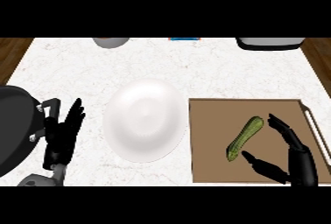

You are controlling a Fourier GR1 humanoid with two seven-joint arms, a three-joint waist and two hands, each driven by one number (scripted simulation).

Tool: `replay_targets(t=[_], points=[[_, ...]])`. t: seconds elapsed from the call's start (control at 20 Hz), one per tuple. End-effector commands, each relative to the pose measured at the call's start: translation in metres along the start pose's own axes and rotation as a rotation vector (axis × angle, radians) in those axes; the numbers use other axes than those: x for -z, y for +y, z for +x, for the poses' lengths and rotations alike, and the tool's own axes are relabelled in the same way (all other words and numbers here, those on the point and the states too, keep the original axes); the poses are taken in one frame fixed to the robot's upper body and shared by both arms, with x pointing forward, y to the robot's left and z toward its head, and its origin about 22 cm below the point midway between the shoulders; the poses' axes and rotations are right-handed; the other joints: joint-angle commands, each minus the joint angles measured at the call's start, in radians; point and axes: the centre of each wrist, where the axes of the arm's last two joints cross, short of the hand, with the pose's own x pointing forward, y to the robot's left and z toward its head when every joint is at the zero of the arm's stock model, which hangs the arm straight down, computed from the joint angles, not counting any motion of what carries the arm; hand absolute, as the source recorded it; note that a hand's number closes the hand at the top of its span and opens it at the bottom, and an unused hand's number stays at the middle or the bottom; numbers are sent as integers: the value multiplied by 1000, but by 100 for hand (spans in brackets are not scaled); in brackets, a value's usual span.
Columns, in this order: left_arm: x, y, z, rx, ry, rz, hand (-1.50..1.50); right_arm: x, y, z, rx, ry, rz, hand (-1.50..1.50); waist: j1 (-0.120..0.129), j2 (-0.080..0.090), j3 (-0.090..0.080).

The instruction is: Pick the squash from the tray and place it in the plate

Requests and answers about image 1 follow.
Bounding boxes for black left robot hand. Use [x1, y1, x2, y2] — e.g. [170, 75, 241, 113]
[41, 97, 87, 172]

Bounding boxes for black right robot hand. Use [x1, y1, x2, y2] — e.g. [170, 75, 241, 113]
[241, 113, 319, 187]

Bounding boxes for brown wooden tray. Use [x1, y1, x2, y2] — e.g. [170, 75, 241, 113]
[187, 97, 331, 185]

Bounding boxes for green squash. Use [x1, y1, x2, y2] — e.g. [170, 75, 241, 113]
[226, 115, 264, 162]

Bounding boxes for white round plate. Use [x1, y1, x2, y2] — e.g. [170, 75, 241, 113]
[100, 78, 189, 164]

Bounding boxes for black frying pan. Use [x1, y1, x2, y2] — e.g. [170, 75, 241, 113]
[0, 85, 62, 178]

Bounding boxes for grey round bowl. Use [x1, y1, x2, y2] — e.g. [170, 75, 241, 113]
[91, 37, 130, 49]

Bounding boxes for grey and black appliance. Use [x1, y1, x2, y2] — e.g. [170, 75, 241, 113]
[233, 37, 306, 52]

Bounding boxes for blue and orange flat object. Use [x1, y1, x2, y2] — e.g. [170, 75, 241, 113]
[168, 37, 202, 42]

